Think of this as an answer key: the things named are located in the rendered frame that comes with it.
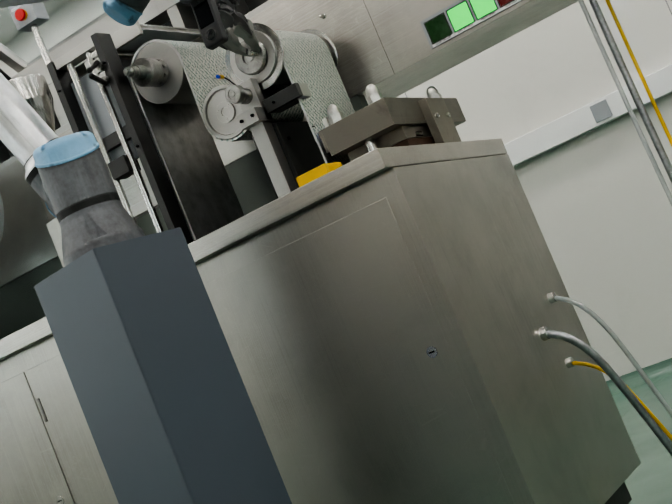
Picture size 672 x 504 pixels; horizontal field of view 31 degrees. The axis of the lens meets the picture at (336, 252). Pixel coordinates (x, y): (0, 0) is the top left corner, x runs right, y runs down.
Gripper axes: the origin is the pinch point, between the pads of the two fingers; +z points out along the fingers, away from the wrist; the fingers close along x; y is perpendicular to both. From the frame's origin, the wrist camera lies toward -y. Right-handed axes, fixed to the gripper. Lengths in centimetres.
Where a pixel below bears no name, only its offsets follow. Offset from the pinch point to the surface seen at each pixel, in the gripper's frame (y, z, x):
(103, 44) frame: 7.1, -16.5, 29.1
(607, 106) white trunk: 159, 212, -2
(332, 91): 5.0, 23.2, -4.3
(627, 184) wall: 138, 237, 5
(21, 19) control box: 31, -21, 57
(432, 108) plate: -7.9, 30.3, -26.0
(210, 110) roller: -1.3, 6.9, 17.6
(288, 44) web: 6.2, 7.2, -4.2
